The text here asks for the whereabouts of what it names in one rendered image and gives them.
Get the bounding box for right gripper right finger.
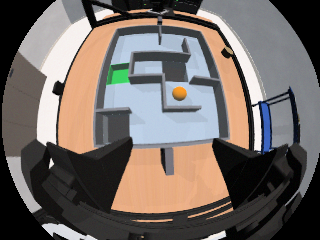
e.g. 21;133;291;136
212;138;288;210

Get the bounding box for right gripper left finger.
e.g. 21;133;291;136
46;136;133;214

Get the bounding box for short brown cylinder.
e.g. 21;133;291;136
221;46;233;59

